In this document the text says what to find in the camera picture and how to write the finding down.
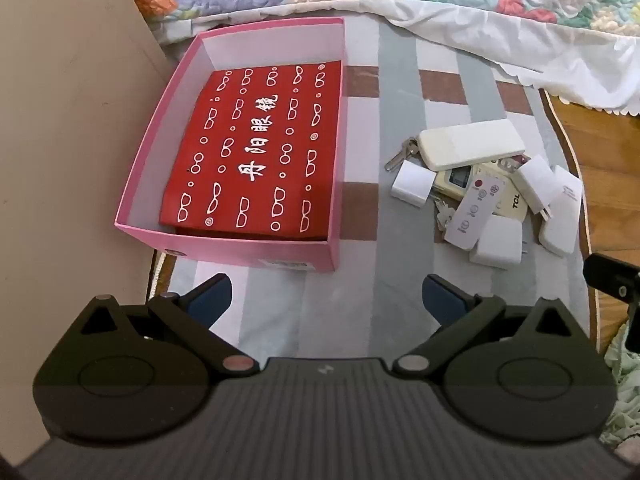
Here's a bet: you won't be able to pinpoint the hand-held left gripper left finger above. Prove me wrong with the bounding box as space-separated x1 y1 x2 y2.
70 273 260 376

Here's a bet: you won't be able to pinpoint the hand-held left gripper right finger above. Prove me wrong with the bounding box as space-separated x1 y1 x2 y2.
392 274 581 376

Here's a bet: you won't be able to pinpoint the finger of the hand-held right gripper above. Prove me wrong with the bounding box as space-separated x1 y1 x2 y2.
582 252 640 306

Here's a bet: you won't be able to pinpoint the pink cardboard box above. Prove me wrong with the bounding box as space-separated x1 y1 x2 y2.
114 16 348 274

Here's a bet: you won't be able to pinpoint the white power bank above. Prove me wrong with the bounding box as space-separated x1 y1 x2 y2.
539 164 584 256

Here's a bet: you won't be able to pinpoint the white charger cube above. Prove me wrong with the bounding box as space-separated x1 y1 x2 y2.
391 160 435 207
514 154 557 220
469 215 525 272

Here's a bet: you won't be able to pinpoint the small silver key bunch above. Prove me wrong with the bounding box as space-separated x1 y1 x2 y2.
434 199 455 235

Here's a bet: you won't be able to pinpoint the small white fan remote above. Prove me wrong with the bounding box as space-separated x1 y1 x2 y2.
444 174 510 251

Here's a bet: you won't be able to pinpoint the cream remote grey panel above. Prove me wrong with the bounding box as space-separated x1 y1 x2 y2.
492 180 532 223

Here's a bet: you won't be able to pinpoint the beige remote with small screen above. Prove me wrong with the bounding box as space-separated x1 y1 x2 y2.
431 164 483 197

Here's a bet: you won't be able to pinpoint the silver keys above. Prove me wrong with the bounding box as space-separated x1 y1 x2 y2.
384 137 422 172

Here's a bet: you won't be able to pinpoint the large white remote control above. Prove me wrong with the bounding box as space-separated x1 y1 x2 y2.
417 120 527 172

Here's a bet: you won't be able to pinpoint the striped grey rug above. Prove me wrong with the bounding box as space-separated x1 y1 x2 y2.
147 12 598 361

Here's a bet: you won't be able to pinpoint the green floral cloth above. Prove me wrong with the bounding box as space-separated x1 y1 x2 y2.
597 320 640 461

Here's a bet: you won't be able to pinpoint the red printed paper bag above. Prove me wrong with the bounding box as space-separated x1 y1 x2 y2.
159 60 346 243

